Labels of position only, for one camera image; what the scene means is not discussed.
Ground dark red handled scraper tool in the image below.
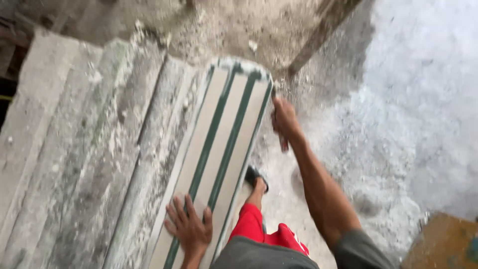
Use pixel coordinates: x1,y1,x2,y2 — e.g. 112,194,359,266
271,88,290,153

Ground white green striped long panel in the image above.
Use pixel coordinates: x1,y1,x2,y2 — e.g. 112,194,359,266
142,57,275,269

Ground person's right hand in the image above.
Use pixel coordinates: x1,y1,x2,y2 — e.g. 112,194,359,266
271,97,304,141

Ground person's bare leg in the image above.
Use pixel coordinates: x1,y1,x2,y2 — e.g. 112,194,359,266
245,177,268,212

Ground stack of grey concrete slabs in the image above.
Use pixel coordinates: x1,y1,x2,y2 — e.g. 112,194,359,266
0,26,202,269

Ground white powder heap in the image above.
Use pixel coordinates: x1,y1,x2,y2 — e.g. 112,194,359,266
317,0,478,225

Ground black sandal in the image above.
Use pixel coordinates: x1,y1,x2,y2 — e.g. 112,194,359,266
244,165,269,193

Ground red shorts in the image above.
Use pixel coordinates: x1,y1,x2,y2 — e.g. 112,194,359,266
228,203,310,257

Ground brown yellow box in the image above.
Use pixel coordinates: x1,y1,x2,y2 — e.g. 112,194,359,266
400,212,478,269

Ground brown wooden post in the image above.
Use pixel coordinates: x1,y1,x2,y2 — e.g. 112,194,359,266
288,0,363,76

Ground grey shirt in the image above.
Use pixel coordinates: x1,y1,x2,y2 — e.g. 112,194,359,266
209,229,397,269

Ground person's left hand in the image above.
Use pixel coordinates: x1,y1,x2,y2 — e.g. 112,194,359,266
164,194,213,255

